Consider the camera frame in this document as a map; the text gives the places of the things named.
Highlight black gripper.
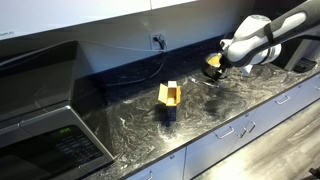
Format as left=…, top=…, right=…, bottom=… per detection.
left=201, top=53, right=228, bottom=81

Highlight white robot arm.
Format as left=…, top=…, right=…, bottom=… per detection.
left=202, top=0, right=320, bottom=81

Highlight open yellow blue box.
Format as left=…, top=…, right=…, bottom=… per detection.
left=158, top=81, right=181, bottom=121

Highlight black device on counter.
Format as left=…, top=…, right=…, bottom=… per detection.
left=294, top=58, right=317, bottom=73

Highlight blue lower cabinet fronts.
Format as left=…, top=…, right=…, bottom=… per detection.
left=127, top=74, right=320, bottom=180

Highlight stainless steel microwave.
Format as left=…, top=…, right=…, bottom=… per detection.
left=0, top=41, right=114, bottom=180

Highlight white upper cabinets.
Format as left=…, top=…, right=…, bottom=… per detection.
left=0, top=0, right=196, bottom=40

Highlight black power cord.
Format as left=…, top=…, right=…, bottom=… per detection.
left=99, top=35, right=167, bottom=88

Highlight white wall outlet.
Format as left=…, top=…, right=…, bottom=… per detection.
left=149, top=32, right=166, bottom=50

